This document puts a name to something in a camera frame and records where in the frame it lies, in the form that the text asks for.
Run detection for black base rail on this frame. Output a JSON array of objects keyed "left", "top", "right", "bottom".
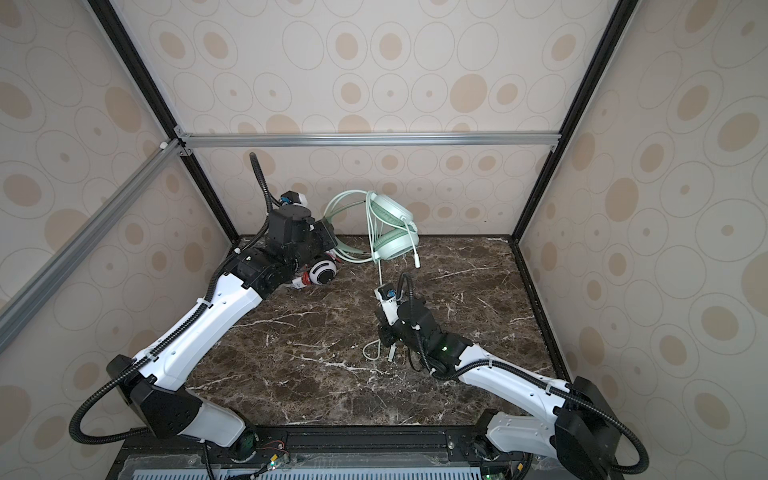
[{"left": 107, "top": 423, "right": 625, "bottom": 480}]

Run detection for mint green headphones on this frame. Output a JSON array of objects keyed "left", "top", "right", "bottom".
[{"left": 323, "top": 190, "right": 421, "bottom": 268}]

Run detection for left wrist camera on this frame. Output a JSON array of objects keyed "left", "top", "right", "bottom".
[{"left": 280, "top": 190, "right": 309, "bottom": 207}]

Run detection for black vertical frame post left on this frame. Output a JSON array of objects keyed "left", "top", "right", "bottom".
[{"left": 86, "top": 0, "right": 241, "bottom": 244}]

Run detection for white black headphones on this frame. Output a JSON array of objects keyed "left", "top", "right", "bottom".
[{"left": 291, "top": 255, "right": 337, "bottom": 289}]

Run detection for silver aluminium rail back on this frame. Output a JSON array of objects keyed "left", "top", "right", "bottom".
[{"left": 180, "top": 131, "right": 561, "bottom": 148}]

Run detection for silver aluminium rail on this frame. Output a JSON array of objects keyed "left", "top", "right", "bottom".
[
  {"left": 1, "top": 139, "right": 181, "bottom": 350},
  {"left": 180, "top": 131, "right": 561, "bottom": 148}
]

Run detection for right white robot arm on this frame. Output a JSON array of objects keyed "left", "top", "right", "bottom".
[{"left": 376, "top": 296, "right": 650, "bottom": 479}]

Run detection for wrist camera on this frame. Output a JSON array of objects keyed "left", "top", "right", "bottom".
[
  {"left": 280, "top": 190, "right": 309, "bottom": 207},
  {"left": 374, "top": 283, "right": 399, "bottom": 326}
]

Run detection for black vertical frame post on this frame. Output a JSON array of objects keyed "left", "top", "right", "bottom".
[
  {"left": 510, "top": 0, "right": 639, "bottom": 246},
  {"left": 86, "top": 0, "right": 241, "bottom": 244}
]

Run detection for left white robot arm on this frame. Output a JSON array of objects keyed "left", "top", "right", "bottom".
[{"left": 69, "top": 204, "right": 337, "bottom": 447}]

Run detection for black vertical frame post right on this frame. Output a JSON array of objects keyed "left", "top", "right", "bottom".
[{"left": 510, "top": 0, "right": 639, "bottom": 246}]

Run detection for silver aluminium rail left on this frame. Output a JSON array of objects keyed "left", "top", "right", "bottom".
[{"left": 1, "top": 139, "right": 181, "bottom": 350}]

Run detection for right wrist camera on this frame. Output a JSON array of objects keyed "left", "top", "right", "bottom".
[{"left": 374, "top": 283, "right": 399, "bottom": 326}]

